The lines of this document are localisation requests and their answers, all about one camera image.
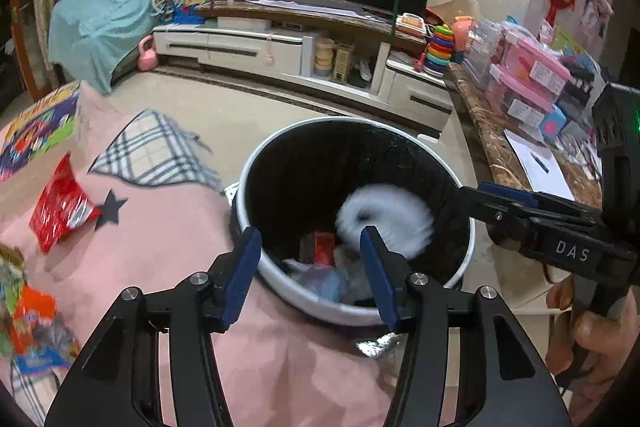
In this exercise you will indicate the small blue box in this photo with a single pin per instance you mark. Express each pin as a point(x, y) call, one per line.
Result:
point(552, 124)

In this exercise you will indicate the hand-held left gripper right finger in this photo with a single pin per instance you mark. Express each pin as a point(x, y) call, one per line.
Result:
point(377, 277)

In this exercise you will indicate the small red packet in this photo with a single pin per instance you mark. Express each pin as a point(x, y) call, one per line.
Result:
point(324, 249)

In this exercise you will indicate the white papers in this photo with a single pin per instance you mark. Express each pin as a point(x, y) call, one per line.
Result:
point(300, 4)

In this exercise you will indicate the pink kettlebell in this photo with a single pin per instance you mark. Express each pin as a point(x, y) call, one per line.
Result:
point(147, 59)

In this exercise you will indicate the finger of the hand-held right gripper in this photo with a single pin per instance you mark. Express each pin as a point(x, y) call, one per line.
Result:
point(475, 204)
point(505, 193)

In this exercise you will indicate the brown marble table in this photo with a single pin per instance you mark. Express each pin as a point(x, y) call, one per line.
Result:
point(485, 127)

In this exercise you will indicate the white trash bin black liner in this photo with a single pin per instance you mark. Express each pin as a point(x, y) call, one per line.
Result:
point(300, 167)

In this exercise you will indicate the pink storage box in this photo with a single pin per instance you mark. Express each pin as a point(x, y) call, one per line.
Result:
point(520, 102)
point(540, 64)

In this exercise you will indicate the orange snack packet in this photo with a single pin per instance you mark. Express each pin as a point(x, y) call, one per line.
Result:
point(32, 312)

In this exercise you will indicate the person's right hand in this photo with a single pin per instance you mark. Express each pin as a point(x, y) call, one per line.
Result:
point(600, 337)

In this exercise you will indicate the wooden rack toy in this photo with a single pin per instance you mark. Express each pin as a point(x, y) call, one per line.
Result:
point(344, 62)

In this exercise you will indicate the colourful puzzle box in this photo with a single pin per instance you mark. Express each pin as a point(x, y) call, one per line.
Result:
point(35, 127)

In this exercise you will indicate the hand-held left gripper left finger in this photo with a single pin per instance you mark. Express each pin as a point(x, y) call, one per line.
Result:
point(242, 274)

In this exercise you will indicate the white paper sheet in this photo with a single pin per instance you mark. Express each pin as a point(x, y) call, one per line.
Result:
point(540, 182)

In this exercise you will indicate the pink printed blanket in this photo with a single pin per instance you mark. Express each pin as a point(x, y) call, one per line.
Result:
point(165, 217)

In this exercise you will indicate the black pen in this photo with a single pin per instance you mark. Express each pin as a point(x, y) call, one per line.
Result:
point(540, 162)

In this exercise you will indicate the toy cash register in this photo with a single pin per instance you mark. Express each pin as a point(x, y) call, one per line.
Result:
point(410, 26)

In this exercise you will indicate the blue grey wrapper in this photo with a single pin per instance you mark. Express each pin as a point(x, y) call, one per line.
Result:
point(47, 354)

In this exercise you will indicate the clear plastic box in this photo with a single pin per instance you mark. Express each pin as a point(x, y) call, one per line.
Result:
point(482, 49)

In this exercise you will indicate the pink orange toy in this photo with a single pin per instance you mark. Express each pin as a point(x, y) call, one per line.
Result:
point(464, 32)

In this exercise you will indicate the green drink pouch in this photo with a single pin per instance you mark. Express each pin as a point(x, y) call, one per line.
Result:
point(9, 277)

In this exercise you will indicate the ferris wheel toy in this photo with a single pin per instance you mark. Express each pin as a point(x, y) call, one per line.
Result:
point(167, 2)

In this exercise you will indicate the white tissue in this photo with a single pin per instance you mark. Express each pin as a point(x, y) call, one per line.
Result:
point(390, 212)

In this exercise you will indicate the teal cloth cover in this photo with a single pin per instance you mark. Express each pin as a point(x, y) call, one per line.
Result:
point(100, 27)

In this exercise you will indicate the white television cabinet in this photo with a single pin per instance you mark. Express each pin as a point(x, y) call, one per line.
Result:
point(225, 44)

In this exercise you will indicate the round wooden stacking toy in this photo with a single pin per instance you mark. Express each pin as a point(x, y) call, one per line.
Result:
point(324, 57)

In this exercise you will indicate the red snack packet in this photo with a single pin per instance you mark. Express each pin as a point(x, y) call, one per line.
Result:
point(57, 207)

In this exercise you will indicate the brown paper bag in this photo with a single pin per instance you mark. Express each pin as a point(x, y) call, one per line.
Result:
point(462, 4)

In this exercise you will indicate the clear bluish plastic bag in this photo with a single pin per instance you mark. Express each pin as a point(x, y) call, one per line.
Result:
point(325, 282)

